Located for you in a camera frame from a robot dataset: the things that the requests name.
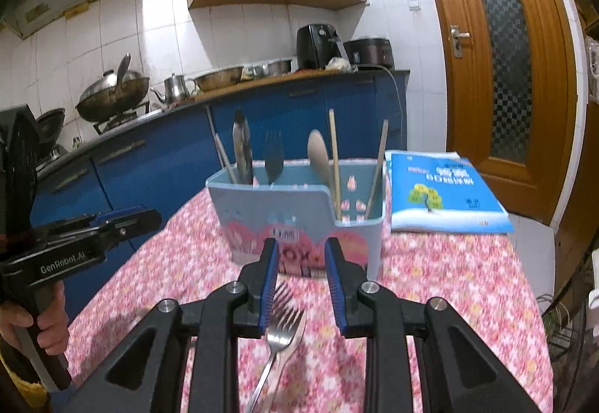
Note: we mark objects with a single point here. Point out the light blue utensil box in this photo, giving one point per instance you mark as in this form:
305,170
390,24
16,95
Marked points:
243,216

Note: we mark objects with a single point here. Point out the beige plastic spoon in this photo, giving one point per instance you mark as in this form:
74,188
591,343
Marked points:
318,155

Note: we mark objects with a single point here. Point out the pink floral tablecloth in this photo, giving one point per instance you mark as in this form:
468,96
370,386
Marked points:
444,300

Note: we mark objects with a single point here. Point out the small steel basin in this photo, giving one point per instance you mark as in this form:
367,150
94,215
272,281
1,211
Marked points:
276,68

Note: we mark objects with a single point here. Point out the steel wok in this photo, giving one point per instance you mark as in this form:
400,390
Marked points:
107,101

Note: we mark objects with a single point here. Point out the small steel fork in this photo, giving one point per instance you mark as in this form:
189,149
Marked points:
283,333

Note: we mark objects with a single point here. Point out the black air fryer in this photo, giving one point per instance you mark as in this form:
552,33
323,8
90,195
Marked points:
318,45

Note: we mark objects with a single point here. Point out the steel table knife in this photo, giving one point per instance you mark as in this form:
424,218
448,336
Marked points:
242,146

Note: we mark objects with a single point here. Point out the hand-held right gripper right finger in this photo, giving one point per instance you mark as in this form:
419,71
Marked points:
333,282

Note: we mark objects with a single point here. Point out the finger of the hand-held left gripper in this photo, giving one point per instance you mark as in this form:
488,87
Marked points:
140,226
117,212

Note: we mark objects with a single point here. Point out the gas stove grate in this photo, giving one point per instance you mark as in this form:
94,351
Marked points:
119,122

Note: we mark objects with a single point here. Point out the small plastic bag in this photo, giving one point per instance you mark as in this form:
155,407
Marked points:
338,64

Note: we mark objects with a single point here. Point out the steel kettle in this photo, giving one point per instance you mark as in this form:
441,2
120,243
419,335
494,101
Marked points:
175,90

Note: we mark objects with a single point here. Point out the dark cooking pot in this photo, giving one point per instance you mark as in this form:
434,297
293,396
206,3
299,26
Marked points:
50,130

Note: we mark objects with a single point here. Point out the steel ladle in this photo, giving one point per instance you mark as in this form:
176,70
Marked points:
122,69

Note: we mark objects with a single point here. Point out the blue paperback book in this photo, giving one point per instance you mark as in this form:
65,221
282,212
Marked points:
444,207

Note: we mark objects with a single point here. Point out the wooden door with glass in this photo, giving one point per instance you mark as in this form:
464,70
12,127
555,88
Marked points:
547,113

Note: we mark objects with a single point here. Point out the blue base cabinets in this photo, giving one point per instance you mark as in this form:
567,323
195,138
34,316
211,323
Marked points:
164,169

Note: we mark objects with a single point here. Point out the wide steel basin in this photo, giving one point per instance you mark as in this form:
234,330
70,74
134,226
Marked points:
217,79

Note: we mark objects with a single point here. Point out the white light switch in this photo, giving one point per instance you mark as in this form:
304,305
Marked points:
414,3

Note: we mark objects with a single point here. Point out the dark rice cooker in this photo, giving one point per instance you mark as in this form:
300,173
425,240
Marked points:
372,53

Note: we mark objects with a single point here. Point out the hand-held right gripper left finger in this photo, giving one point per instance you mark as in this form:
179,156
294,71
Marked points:
269,291

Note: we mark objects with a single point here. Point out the person's left hand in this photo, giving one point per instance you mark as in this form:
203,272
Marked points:
54,324

